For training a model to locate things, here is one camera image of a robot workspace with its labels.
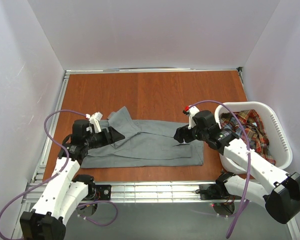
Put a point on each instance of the grey long sleeve shirt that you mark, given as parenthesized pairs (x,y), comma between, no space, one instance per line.
(147,143)

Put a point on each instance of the aluminium front frame rail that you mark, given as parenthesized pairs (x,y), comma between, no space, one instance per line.
(165,192)

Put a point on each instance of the white plastic laundry basket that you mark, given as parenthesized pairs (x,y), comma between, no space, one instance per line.
(279,146)

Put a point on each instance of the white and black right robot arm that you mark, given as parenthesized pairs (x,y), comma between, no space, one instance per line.
(275,189)

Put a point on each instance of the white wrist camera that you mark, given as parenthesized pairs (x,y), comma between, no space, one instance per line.
(94,119)
(191,111)

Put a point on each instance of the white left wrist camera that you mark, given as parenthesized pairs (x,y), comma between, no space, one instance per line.
(94,119)

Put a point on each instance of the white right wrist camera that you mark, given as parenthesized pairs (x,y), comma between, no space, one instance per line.
(191,111)

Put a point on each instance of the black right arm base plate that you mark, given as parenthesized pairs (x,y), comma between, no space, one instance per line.
(208,191)

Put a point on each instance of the aluminium left frame rail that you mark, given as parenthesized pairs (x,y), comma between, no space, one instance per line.
(43,160)

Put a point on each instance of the red plaid shirt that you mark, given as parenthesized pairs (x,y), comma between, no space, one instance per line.
(254,129)

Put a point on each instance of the aluminium frame rail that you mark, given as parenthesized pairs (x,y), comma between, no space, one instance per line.
(165,192)
(43,160)

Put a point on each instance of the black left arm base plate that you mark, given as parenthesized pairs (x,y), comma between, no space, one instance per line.
(105,191)

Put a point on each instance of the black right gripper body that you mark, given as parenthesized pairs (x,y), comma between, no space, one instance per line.
(187,133)

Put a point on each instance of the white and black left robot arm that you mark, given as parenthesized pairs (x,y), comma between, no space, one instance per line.
(68,191)

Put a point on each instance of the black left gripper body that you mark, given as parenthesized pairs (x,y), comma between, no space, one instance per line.
(106,136)

